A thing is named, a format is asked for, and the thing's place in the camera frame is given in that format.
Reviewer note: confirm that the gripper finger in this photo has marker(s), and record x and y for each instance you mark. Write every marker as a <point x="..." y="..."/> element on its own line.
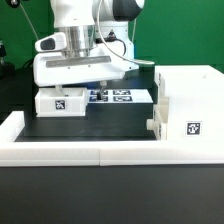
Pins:
<point x="100" y="93"/>
<point x="60" y="91"/>

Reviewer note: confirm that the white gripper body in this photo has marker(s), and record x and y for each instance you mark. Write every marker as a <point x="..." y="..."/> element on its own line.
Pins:
<point x="53" y="68"/>

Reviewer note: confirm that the white drawer tray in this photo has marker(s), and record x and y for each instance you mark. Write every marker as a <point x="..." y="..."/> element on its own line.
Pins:
<point x="49" y="104"/>
<point x="158" y="123"/>

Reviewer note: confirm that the white drawer cabinet box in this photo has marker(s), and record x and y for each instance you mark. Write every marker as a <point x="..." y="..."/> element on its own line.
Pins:
<point x="193" y="97"/>

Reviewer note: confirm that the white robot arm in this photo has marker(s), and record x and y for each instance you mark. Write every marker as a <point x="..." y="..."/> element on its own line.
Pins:
<point x="90" y="43"/>

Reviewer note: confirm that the fiducial marker sheet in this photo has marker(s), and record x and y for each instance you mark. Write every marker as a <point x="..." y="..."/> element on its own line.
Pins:
<point x="120" y="96"/>

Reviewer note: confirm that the black stand at left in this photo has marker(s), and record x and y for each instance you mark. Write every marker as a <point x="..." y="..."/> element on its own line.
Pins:
<point x="6" y="68"/>

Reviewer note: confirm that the white U-shaped frame fence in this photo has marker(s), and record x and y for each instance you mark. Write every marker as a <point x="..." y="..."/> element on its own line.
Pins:
<point x="100" y="153"/>

